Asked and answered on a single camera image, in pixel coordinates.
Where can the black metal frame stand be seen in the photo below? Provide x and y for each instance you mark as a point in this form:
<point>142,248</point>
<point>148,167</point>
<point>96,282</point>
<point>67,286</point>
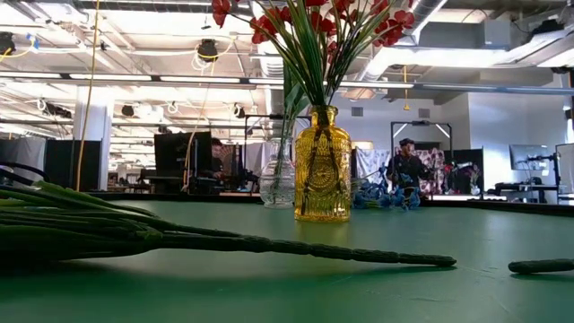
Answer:
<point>421,123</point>

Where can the amber glass vase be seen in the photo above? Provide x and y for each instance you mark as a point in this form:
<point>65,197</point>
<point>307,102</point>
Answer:
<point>323,179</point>

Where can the green table mat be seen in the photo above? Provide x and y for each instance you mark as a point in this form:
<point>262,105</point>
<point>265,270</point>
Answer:
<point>287,296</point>

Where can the seated person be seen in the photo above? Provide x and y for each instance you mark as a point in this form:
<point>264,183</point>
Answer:
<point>217,157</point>

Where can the grey rectangular air duct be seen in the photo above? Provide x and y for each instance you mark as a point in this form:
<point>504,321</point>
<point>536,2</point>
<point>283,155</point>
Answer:
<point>466,35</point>

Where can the white hanging cloth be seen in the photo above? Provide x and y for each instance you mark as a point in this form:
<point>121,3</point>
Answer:
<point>370,161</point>

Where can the blue artificial flower bunch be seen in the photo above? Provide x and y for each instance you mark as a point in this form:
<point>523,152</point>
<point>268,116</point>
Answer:
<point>542,266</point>
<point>89,233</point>
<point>397,197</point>

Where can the black computer monitor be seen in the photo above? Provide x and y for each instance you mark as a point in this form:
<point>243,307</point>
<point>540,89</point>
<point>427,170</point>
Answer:
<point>179,152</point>

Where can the black ceiling camera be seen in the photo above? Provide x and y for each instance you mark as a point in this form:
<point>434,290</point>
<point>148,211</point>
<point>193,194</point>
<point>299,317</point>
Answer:
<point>207,49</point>

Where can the floral patterned cloth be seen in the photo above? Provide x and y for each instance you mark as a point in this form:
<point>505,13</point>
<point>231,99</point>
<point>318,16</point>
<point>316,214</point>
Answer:
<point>432,166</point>

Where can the grey computer monitor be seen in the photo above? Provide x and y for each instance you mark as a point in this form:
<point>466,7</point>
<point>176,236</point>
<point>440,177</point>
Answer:
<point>528,157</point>

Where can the white pillar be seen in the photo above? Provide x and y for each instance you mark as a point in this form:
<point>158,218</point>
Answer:
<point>92,130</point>

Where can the clear textured glass vase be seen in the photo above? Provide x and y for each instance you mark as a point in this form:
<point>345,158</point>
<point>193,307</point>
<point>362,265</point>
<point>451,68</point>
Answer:
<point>275,184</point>

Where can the grey cloth partition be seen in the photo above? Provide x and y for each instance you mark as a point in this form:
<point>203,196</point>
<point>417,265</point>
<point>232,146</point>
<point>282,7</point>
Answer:
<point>22,154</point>

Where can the black partition panel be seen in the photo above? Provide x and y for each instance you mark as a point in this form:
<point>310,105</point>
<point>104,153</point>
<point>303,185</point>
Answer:
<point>72,163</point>

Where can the long ceiling light bar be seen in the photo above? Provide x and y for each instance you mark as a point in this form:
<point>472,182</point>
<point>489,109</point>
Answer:
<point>112,77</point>

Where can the yellow hanging pendant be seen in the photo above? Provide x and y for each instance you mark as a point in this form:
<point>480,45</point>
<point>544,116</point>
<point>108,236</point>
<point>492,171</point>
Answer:
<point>406,107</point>

